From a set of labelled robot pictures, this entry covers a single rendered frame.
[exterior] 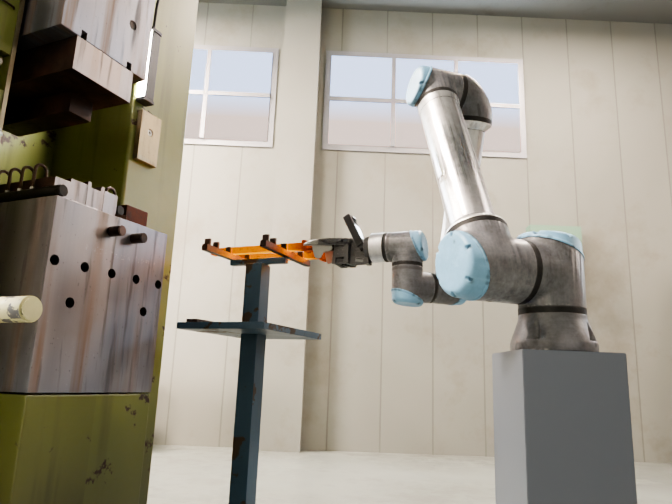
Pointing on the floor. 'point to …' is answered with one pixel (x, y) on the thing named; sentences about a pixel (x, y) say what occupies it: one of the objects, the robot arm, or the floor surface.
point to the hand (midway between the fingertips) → (312, 245)
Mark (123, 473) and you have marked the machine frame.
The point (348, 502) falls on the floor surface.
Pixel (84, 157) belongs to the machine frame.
